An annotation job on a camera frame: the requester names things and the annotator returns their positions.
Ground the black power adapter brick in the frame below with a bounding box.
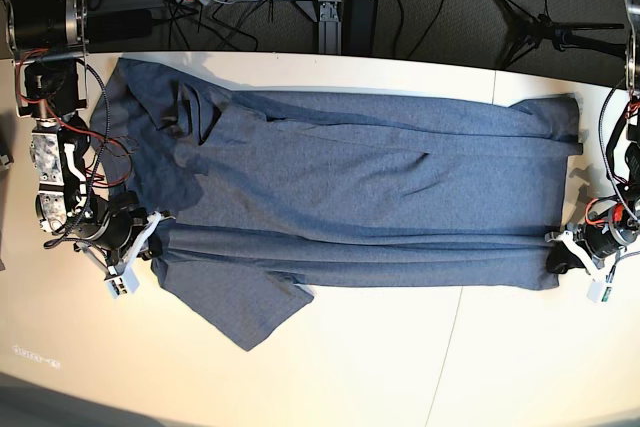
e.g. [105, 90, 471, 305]
[342, 0, 378, 57]

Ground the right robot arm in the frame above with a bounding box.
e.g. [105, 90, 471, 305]
[1, 0, 162, 273]

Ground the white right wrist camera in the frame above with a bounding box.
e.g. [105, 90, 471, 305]
[104, 269, 139, 299]

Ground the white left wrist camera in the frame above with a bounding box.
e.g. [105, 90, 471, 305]
[587, 279, 613, 303]

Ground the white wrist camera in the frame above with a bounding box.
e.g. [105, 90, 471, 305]
[104, 269, 139, 299]
[587, 279, 613, 303]

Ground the aluminium table leg profile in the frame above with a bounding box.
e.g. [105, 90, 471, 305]
[291, 0, 344, 55]

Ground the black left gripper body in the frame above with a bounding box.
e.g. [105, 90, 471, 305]
[576, 196, 639, 262]

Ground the blue grey T-shirt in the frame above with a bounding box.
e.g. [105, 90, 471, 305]
[91, 59, 582, 350]

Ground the black tripod stand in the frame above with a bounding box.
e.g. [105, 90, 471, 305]
[493, 0, 626, 70]

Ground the black power brick left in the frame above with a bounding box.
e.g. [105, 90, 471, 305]
[85, 9, 154, 43]

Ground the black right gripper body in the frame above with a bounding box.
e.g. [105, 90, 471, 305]
[74, 191, 148, 266]

